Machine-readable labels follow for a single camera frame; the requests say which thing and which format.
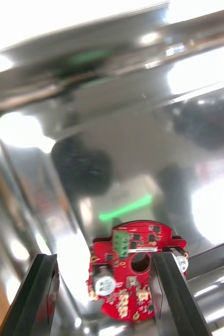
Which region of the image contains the steel tray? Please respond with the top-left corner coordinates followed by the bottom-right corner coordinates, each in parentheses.
top-left (0, 1), bottom-right (224, 336)

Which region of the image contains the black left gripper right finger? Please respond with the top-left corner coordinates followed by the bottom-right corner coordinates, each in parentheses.
top-left (148, 251), bottom-right (212, 336)

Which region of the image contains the round red circuit board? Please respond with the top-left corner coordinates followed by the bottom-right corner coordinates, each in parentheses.
top-left (86, 219), bottom-right (190, 322)

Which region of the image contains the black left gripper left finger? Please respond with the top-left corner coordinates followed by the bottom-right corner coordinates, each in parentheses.
top-left (0, 253), bottom-right (60, 336)

